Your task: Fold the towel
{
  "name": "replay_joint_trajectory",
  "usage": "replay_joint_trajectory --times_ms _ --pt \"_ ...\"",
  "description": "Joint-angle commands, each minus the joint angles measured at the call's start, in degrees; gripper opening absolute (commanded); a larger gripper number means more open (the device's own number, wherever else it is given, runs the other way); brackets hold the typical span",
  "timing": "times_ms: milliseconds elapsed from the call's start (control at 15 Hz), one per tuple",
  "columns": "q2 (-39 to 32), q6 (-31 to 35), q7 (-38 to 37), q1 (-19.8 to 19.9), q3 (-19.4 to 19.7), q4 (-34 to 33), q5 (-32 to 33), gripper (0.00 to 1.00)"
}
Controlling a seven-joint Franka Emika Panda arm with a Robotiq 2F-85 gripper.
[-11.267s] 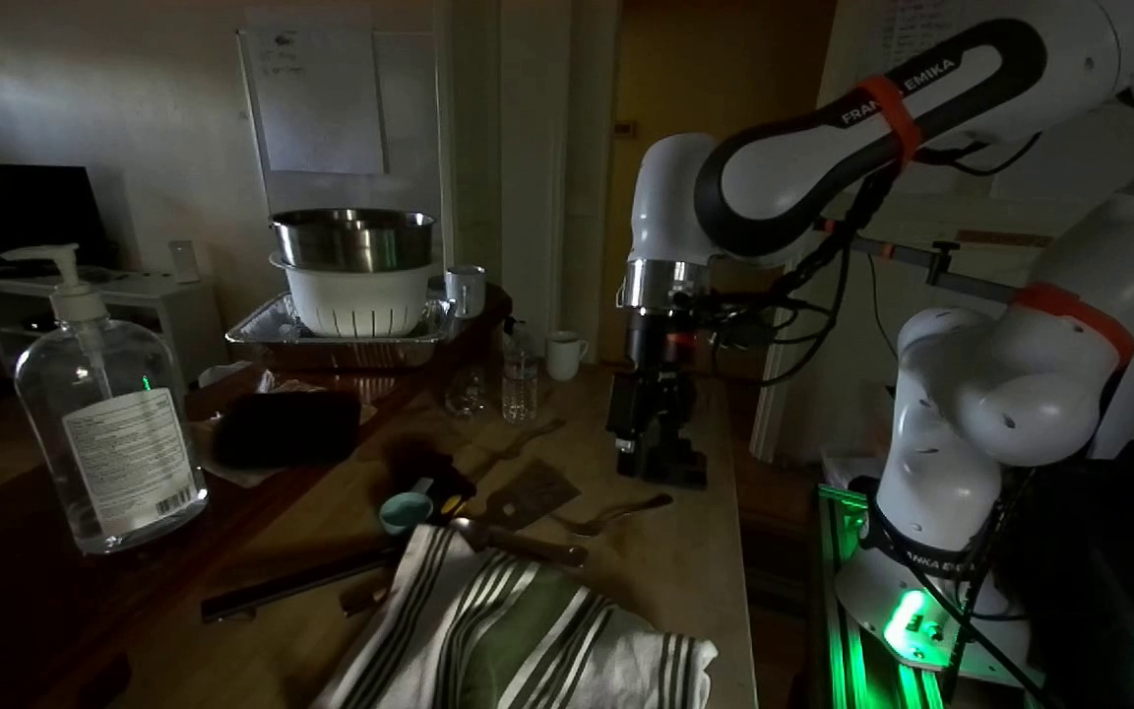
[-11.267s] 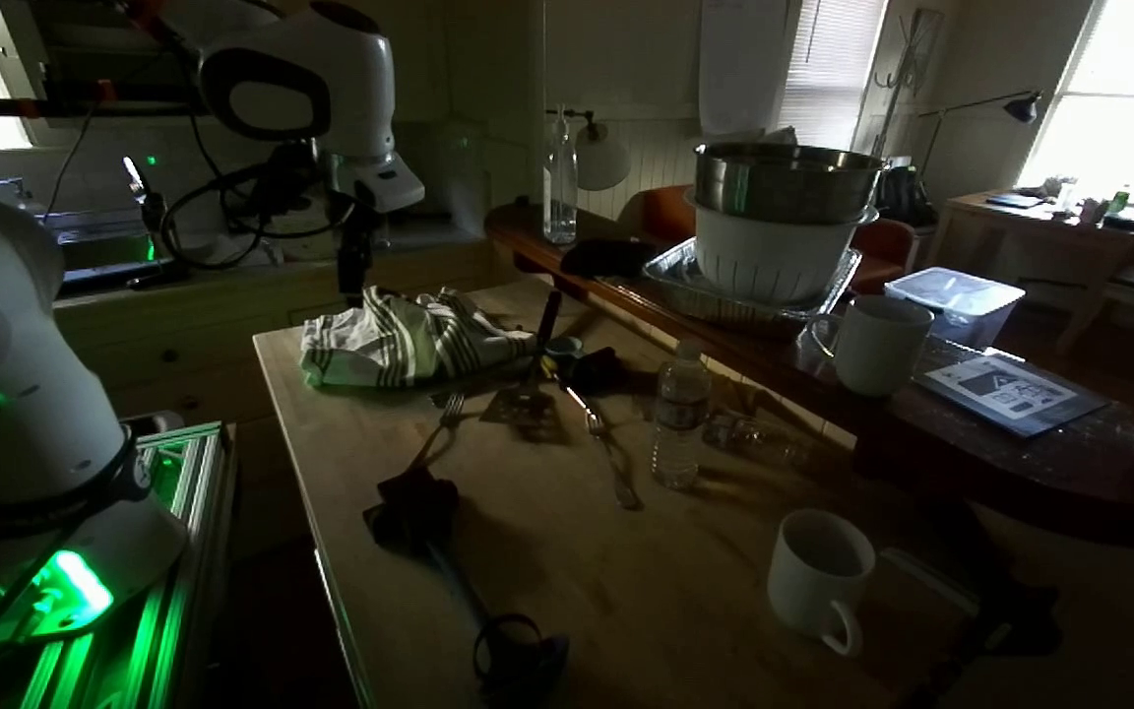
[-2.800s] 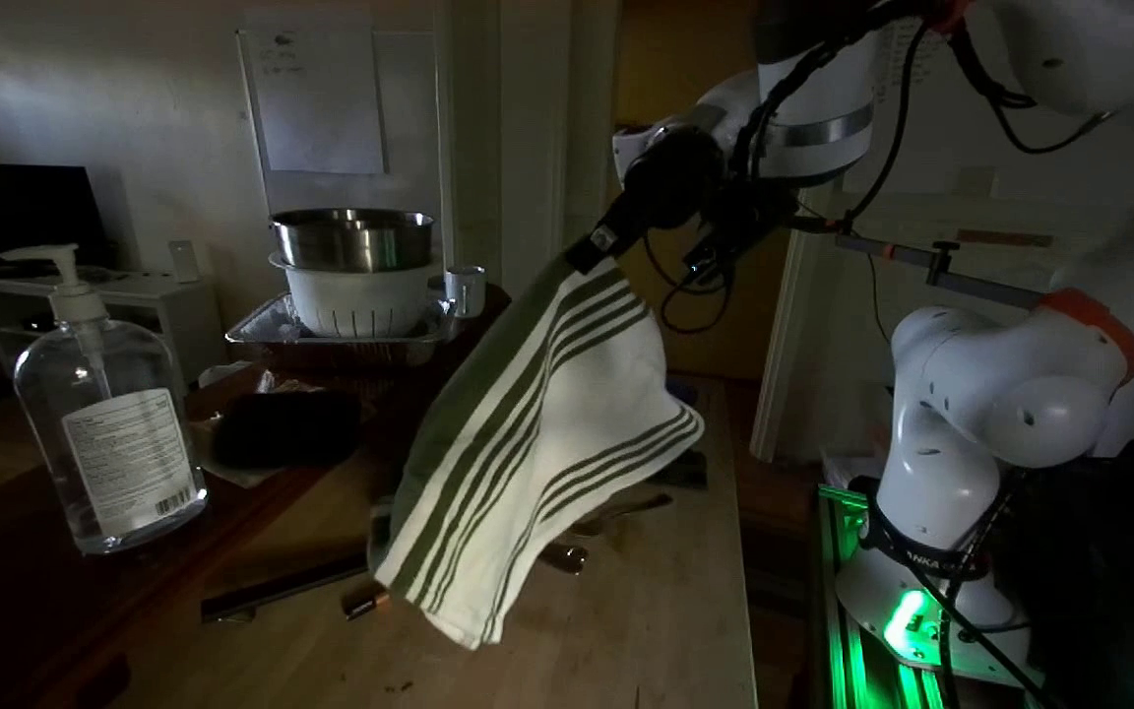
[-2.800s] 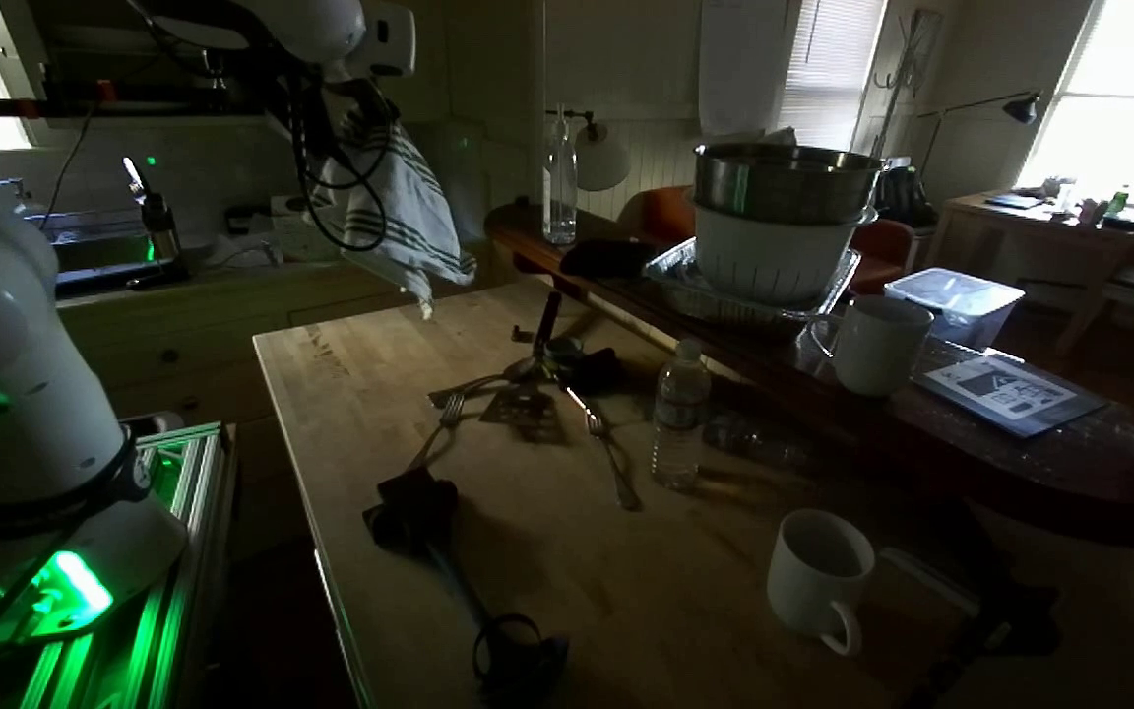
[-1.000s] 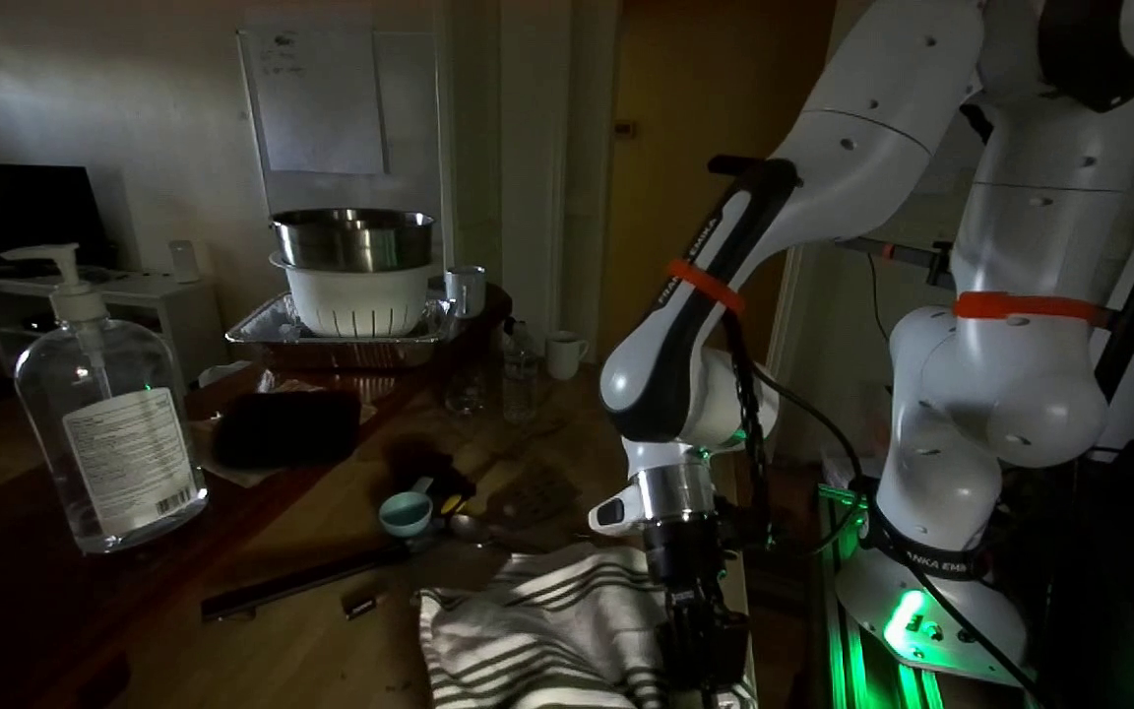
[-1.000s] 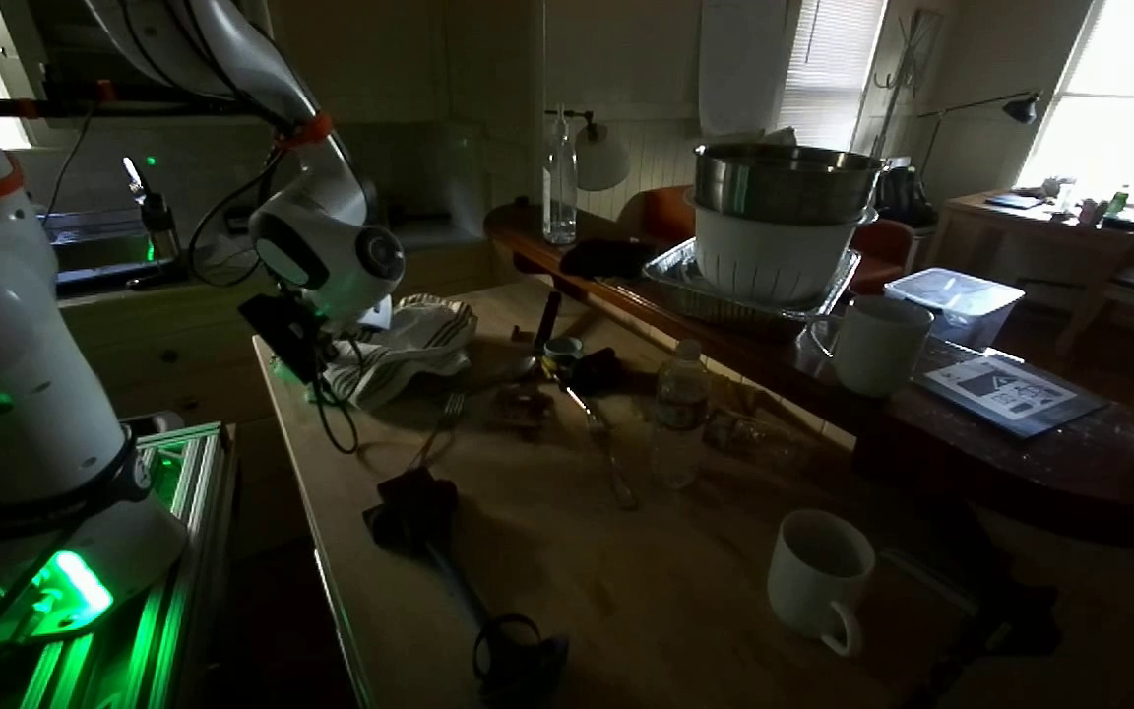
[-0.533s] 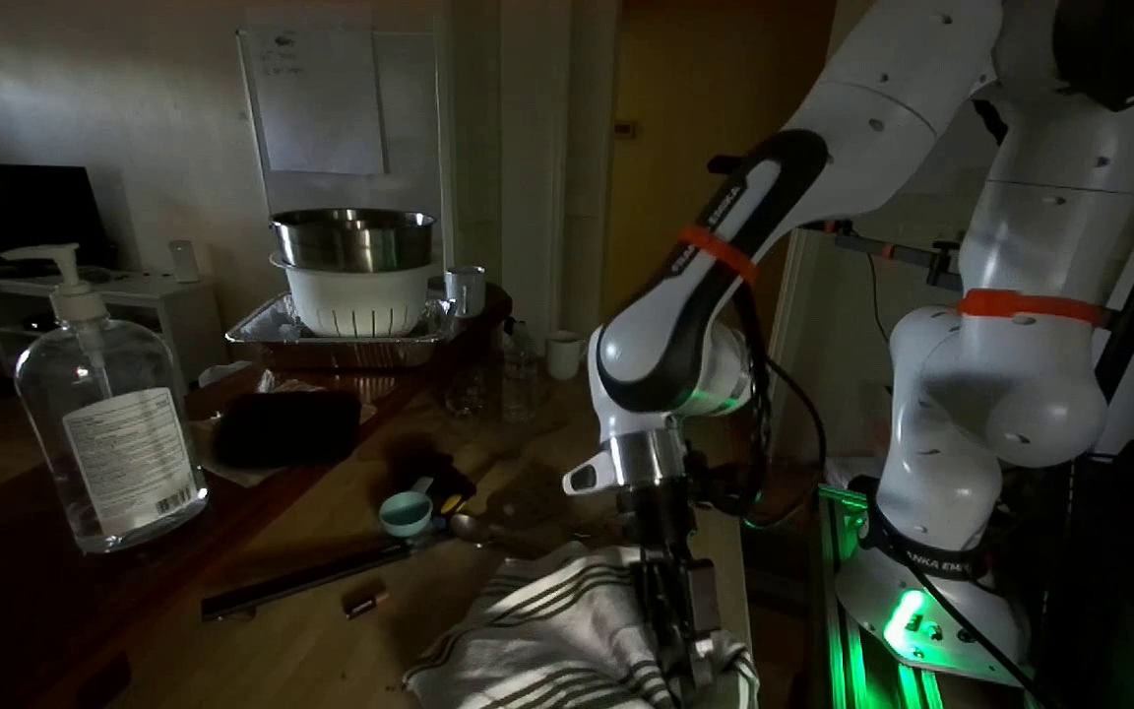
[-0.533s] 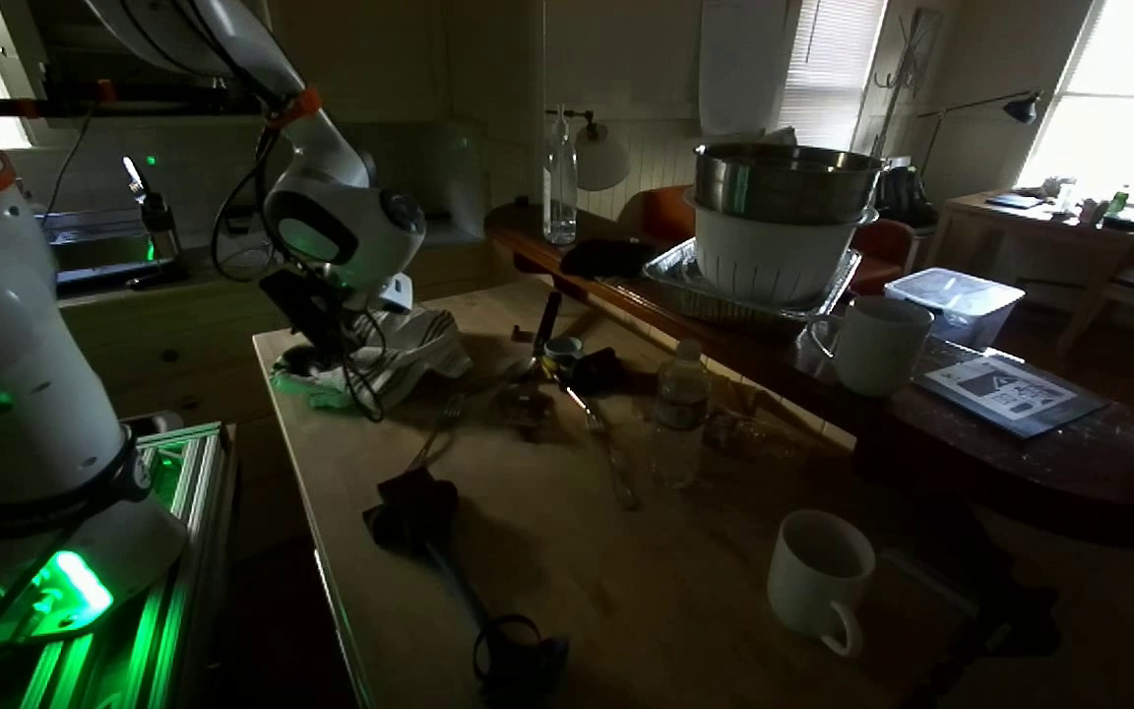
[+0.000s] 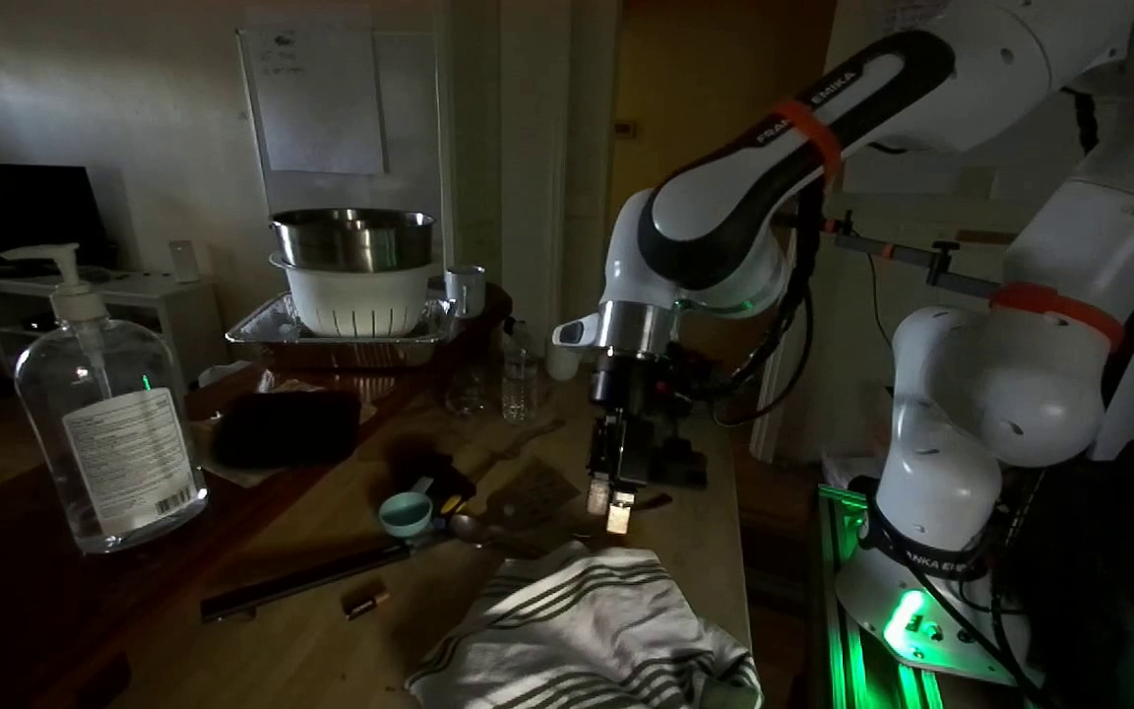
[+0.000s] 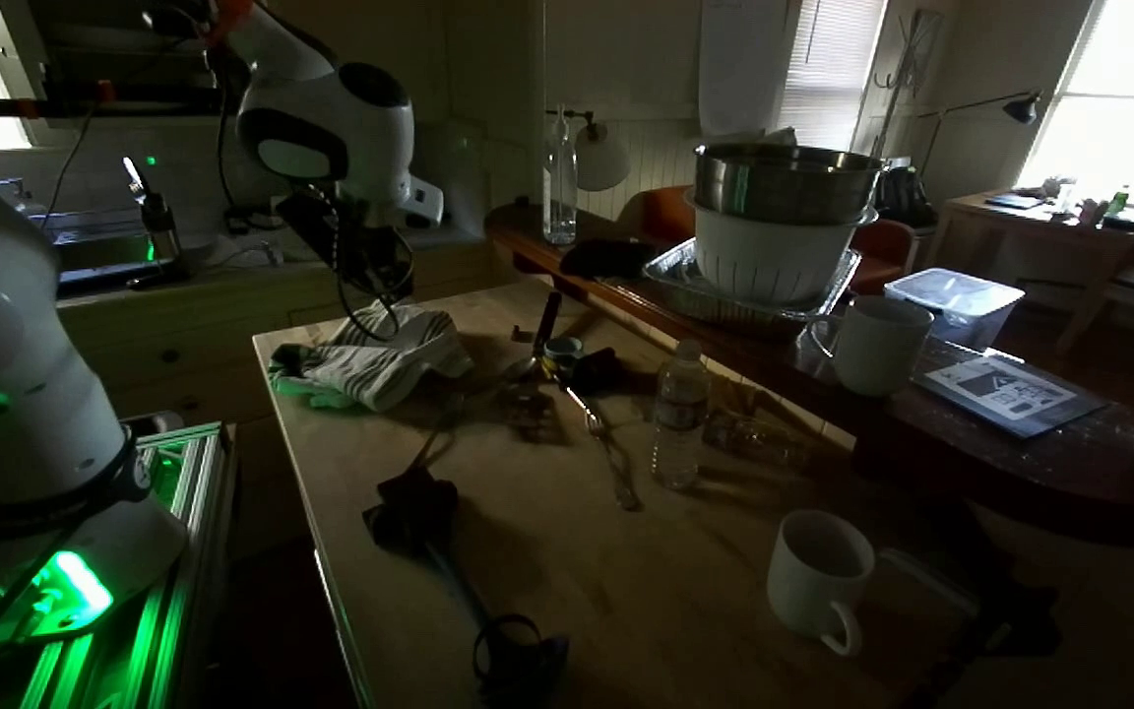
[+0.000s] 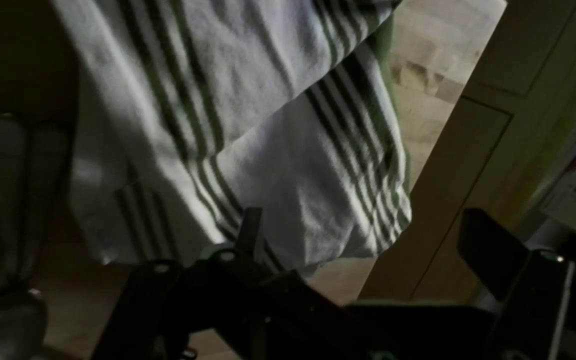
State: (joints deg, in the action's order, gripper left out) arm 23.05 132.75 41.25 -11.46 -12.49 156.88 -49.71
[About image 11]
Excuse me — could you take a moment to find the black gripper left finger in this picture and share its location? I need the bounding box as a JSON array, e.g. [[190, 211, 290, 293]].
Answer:
[[94, 206, 347, 360]]

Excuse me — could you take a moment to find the white green striped towel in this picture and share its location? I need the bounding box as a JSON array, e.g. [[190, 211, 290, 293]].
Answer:
[[51, 0, 416, 276]]

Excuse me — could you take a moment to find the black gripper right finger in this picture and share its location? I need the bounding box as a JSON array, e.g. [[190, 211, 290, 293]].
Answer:
[[457, 206, 576, 360]]

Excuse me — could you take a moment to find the beige cabinet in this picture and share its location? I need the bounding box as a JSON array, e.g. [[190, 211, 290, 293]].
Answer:
[[359, 0, 576, 305]]

